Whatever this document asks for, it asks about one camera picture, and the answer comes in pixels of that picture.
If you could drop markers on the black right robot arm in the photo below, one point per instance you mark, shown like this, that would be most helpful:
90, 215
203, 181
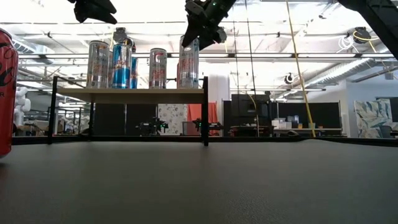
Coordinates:
379, 18

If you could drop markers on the black robot with green light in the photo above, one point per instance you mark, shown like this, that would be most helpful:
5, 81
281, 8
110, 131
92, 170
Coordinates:
152, 127
214, 126

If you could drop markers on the blue silver Red Bull can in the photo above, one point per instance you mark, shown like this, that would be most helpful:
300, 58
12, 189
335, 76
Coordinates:
134, 73
122, 67

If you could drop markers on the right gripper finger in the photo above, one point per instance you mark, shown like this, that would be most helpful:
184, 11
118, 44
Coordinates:
190, 35
211, 37

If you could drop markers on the silver ventilation duct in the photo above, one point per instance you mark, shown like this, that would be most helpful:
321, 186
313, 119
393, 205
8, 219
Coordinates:
342, 73
31, 48

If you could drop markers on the black cabinet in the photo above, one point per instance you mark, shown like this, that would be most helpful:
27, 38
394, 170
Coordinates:
242, 109

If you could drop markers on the dark grey can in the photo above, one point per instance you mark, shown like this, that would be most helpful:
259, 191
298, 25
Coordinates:
189, 68

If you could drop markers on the blue patterned panel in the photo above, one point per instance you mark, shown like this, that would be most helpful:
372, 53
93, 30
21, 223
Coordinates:
373, 118

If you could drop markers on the wooden shelf with black frame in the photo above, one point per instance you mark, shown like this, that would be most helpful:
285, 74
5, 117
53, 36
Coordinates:
133, 95

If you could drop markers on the white patterned panel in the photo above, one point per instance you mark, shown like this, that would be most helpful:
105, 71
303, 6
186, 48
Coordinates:
172, 115

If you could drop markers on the black partition panel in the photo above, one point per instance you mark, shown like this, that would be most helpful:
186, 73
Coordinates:
320, 113
109, 119

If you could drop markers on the white yellow Celsius can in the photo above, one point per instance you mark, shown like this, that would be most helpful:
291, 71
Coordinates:
98, 63

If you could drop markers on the black aluminium table frame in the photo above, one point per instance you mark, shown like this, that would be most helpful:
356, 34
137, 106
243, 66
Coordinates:
233, 139

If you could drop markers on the orange panel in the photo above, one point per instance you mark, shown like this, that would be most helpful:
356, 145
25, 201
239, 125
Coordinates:
194, 112

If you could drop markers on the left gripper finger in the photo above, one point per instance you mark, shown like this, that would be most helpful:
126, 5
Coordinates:
108, 7
104, 19

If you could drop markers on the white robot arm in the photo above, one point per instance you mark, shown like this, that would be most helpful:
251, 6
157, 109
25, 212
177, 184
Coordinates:
23, 104

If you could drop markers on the white box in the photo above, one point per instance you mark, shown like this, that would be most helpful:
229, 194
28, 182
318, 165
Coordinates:
281, 124

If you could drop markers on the red Coca-Cola can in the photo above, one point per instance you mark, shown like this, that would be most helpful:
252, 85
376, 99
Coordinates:
178, 76
7, 93

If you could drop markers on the Celsius Peach Vibe can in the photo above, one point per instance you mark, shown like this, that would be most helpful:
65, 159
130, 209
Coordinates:
158, 68

